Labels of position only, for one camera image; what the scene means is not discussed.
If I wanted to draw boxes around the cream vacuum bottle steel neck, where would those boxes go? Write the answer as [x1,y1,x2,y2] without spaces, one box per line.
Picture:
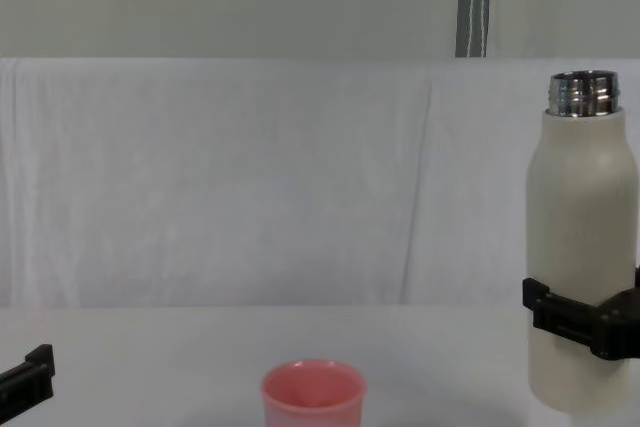
[524,70,640,418]

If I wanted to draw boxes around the grey striped post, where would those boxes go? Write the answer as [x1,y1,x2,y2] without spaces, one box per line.
[454,0,494,58]

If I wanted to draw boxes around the white draped backdrop sheet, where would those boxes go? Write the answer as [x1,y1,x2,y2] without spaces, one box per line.
[0,56,640,308]

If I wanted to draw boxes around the pink plastic cup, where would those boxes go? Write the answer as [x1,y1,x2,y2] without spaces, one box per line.
[260,358,368,427]

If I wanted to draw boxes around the white table cloth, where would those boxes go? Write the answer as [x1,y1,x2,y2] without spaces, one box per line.
[0,304,640,427]

